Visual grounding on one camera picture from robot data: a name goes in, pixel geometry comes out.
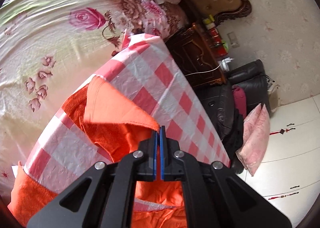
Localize floral bed sheet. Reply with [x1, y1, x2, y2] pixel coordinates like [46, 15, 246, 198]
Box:
[1, 0, 187, 202]

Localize upper pink floral pillow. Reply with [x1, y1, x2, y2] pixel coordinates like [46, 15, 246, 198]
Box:
[236, 104, 270, 176]

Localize pink checkered plastic sheet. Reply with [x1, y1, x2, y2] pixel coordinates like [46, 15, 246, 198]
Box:
[23, 32, 231, 212]

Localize black garment on chair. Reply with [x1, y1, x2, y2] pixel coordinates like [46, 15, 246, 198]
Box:
[222, 109, 244, 174]

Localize white wardrobe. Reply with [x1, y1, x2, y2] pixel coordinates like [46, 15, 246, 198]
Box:
[239, 95, 319, 227]

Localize dark wooden nightstand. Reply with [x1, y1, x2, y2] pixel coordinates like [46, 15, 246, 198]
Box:
[165, 23, 227, 87]

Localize white charging cable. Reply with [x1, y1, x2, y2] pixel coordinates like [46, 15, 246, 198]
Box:
[184, 57, 234, 77]

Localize magenta cushion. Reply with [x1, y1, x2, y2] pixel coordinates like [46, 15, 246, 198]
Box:
[232, 85, 247, 118]

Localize red chinese knot ornament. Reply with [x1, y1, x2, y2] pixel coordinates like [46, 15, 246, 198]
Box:
[270, 123, 296, 135]

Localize black leather armchair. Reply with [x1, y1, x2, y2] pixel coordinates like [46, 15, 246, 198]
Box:
[199, 59, 272, 173]

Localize orange pants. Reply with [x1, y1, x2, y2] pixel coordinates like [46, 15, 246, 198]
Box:
[7, 75, 188, 228]

